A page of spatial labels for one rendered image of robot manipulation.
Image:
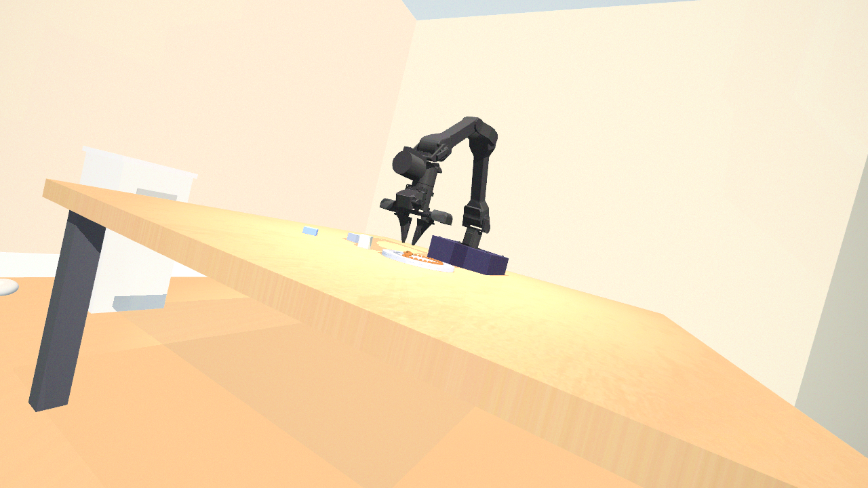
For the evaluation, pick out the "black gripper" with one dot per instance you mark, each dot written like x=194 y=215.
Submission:
x=427 y=217

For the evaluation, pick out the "white round board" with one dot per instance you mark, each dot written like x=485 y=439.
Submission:
x=397 y=255

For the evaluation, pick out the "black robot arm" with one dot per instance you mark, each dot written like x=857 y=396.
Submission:
x=413 y=163

